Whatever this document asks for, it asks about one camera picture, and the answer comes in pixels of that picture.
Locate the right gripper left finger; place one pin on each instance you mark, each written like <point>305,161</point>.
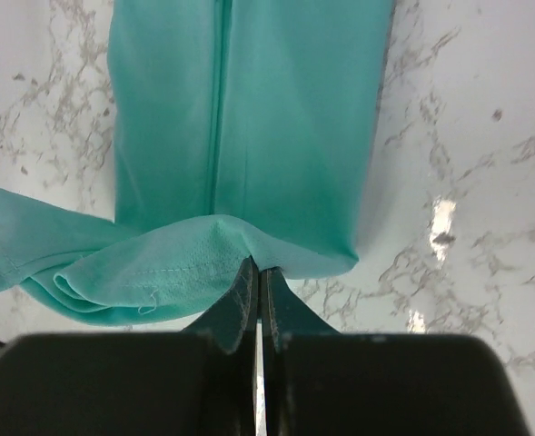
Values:
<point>198,381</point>

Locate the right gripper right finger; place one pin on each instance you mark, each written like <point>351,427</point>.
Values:
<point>318,381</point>

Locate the teal t shirt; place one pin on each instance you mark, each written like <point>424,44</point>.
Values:
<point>243,130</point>

